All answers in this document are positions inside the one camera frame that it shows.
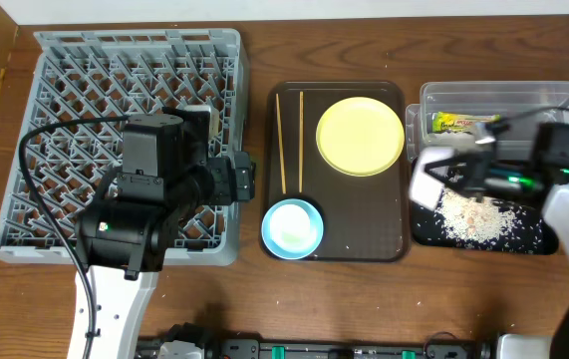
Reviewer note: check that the light blue bowl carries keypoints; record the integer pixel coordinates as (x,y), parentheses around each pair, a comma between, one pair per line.
(292,229)

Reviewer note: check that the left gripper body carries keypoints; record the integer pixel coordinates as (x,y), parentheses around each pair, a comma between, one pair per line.
(240,177)

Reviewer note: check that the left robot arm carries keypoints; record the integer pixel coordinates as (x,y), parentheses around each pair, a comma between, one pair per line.
(122,236)

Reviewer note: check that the yellow round plate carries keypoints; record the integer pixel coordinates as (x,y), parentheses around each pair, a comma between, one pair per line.
(360,136)

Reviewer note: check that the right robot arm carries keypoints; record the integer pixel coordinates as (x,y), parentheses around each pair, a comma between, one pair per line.
(543,180)

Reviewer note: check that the wooden chopstick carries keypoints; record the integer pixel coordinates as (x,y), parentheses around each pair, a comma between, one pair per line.
(301,142)
(280,144)

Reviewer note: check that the rice food waste pile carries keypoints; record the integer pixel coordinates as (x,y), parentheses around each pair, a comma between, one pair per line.
(478,219)

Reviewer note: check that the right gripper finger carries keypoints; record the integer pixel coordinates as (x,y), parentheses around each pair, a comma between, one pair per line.
(458,160)
(454,178)

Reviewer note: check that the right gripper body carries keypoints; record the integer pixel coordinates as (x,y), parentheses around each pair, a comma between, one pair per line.
(476,173)

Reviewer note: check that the clear plastic bin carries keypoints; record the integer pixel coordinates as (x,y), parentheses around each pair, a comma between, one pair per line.
(505,98)

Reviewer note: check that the dark brown serving tray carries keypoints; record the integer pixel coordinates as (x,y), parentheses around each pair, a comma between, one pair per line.
(365,219)

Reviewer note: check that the white pink bowl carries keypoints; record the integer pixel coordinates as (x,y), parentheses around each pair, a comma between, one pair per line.
(425,190)

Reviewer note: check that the black rectangular tray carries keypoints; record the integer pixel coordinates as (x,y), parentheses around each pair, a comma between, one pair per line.
(423,229)

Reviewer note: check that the green snack wrapper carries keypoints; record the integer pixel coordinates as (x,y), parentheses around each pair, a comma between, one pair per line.
(443,122)

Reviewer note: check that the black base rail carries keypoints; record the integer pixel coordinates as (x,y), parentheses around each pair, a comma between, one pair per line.
(190,341)

